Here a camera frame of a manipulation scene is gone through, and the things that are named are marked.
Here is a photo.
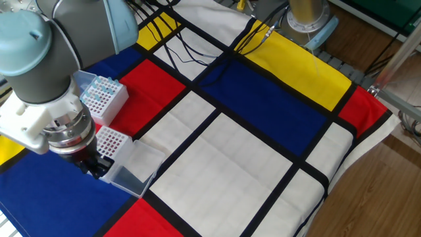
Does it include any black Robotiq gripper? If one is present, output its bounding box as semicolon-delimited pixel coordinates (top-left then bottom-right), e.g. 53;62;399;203
59;138;115;180

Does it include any grey cable silver connector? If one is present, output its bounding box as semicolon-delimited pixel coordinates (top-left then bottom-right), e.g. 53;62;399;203
177;22;280;63

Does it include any black cable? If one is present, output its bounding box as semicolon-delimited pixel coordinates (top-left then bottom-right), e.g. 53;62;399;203
126;0;231;88
230;0;293;56

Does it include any grey cable bundle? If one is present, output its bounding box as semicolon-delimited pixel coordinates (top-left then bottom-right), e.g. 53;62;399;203
397;105;421;147

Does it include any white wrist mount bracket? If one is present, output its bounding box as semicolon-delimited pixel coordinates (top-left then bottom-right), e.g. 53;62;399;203
0;78;85;155

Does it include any silver wrist coupling flange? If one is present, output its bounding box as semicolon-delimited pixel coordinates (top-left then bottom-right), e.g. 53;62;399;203
41;110;97;155

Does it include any aluminium frame beam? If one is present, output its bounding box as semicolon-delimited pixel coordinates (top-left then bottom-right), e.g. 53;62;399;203
368;86;421;122

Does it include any white pipette tip box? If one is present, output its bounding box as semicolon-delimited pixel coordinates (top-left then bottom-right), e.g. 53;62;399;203
72;70;130;127
95;126;166;199

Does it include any aluminium frame post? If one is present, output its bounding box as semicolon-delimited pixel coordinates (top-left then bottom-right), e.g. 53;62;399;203
373;19;421;90

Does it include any Mondrian pattern colour-block tablecloth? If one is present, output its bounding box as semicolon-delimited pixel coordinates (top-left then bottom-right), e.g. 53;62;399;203
0;0;402;237

